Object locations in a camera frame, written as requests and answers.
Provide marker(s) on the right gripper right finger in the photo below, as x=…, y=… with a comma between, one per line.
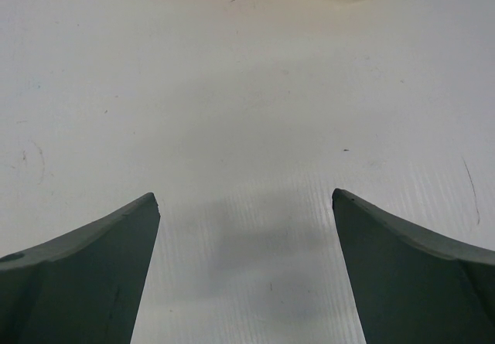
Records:
x=410, y=284

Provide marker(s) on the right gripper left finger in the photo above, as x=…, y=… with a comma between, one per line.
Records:
x=84, y=286

